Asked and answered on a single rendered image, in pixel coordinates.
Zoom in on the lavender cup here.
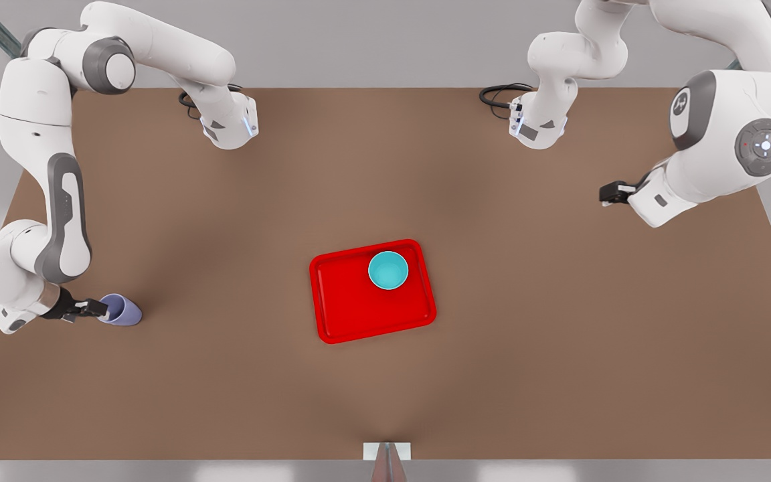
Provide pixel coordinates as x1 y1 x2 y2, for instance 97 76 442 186
97 293 143 327

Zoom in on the teal bowl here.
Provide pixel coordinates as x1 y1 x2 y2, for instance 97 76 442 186
367 251 410 291

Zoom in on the red tray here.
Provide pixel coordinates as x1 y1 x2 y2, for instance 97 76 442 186
309 238 438 345

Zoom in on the black cable loop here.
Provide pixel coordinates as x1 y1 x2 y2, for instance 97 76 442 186
178 83 245 121
479 83 535 121

